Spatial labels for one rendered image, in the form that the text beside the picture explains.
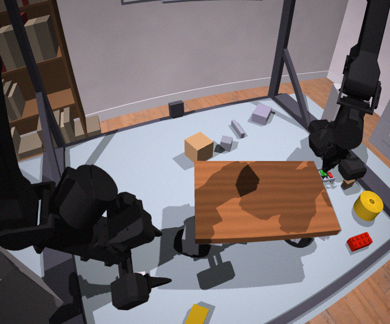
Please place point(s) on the brown rectangular block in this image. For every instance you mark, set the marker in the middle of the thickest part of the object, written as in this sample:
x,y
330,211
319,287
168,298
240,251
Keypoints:
x,y
346,184

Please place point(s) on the brown cube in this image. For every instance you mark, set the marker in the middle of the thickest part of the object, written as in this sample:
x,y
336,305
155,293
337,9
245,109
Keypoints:
x,y
199,147

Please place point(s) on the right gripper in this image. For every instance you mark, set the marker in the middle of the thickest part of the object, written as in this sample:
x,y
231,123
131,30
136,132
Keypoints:
x,y
130,289

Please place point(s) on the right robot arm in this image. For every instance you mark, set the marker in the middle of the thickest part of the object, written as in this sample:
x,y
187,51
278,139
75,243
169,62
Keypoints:
x,y
68,211

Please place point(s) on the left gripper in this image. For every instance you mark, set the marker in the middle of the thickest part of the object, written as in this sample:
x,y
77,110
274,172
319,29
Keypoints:
x,y
349,168

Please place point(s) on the red toy brick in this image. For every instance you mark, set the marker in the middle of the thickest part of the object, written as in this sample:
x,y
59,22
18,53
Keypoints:
x,y
359,241

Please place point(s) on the yellow rectangular block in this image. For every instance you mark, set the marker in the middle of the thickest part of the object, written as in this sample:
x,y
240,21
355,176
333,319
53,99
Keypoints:
x,y
197,315

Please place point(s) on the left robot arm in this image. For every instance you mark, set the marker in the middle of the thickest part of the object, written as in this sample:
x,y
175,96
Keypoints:
x,y
360,82

